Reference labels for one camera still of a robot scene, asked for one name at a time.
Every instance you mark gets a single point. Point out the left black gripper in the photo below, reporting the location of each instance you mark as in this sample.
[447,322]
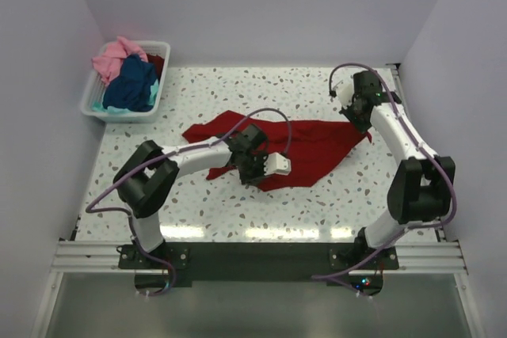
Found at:
[253,180]

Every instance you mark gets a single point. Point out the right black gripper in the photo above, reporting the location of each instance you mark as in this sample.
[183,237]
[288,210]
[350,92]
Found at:
[346,112]

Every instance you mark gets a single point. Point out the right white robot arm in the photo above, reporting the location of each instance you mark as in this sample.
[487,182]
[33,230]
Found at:
[422,188]

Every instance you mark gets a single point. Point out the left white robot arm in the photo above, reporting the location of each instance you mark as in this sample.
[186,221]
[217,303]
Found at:
[146,179]

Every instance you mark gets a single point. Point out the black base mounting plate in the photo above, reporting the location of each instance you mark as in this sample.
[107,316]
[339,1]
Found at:
[181,264]

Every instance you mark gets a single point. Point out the dark red t shirt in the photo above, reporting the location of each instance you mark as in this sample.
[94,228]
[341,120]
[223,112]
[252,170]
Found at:
[158,62]

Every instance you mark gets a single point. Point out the dark blue t shirt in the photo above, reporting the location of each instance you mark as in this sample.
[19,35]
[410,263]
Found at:
[132,88]

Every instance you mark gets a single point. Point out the white plastic laundry basket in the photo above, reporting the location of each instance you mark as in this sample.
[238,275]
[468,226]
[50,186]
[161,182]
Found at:
[95,88]

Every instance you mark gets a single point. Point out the light teal t shirt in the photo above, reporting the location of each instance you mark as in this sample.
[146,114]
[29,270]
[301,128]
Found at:
[97,106]

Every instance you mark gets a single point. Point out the pink t shirt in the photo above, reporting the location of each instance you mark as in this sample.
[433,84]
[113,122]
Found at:
[109,62]

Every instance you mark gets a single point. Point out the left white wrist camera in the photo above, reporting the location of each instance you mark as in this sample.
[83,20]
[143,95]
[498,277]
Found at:
[279,165]

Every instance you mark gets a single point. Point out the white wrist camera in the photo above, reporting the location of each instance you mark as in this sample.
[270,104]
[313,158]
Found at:
[345,92]
[279,165]

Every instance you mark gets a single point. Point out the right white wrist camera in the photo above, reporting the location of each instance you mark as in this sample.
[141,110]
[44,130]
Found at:
[345,92]

